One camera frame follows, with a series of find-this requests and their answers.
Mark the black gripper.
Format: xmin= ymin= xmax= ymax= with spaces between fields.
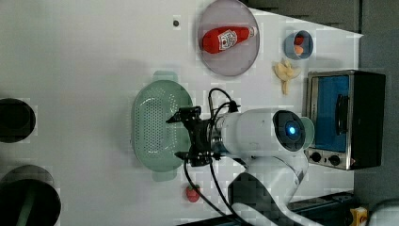
xmin=166 ymin=106 xmax=214 ymax=167

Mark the green plastic strainer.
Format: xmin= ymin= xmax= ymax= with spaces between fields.
xmin=131 ymin=71 xmax=193 ymax=182

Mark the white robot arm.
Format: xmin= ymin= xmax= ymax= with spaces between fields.
xmin=167 ymin=106 xmax=323 ymax=226

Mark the red toy strawberry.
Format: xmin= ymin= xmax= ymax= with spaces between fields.
xmin=185 ymin=185 xmax=200 ymax=202

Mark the pink round plate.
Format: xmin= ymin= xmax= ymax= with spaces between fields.
xmin=197 ymin=0 xmax=260 ymax=76

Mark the red ketchup bottle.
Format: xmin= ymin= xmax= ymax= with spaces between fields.
xmin=201 ymin=26 xmax=258 ymax=55

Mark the yellow toy banana peel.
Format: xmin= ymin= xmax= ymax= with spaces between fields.
xmin=274 ymin=59 xmax=301 ymax=95

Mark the blue bowl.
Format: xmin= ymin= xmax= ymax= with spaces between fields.
xmin=283 ymin=30 xmax=313 ymax=60

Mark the orange toy bun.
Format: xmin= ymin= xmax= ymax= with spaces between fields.
xmin=295 ymin=45 xmax=304 ymax=56

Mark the small red toy fruit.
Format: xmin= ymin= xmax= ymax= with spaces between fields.
xmin=294 ymin=35 xmax=304 ymax=45

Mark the black toaster oven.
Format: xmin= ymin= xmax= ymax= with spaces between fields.
xmin=305 ymin=70 xmax=386 ymax=170

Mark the black round object upper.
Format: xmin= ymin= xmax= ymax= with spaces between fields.
xmin=0 ymin=98 xmax=36 ymax=143

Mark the black round object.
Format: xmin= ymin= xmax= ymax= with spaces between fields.
xmin=0 ymin=165 xmax=61 ymax=226
xmin=0 ymin=98 xmax=36 ymax=143

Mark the black round object lower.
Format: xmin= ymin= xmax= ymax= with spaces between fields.
xmin=0 ymin=165 xmax=61 ymax=226

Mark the yellow emergency stop box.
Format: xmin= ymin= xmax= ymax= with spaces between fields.
xmin=350 ymin=207 xmax=368 ymax=226

